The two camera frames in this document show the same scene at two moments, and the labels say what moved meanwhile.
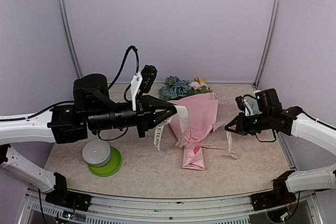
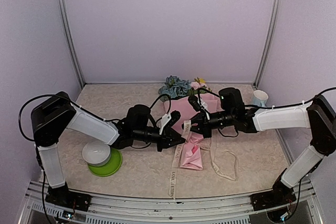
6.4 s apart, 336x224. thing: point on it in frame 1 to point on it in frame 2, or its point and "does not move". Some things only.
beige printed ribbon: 182,115 to 171,190
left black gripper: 145,108 to 167,140
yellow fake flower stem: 200,80 does not move
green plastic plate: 111,168 does not move
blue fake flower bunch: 174,87 does not move
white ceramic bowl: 96,152 does not move
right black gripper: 241,128 to 203,126
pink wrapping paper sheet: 202,115 does not move
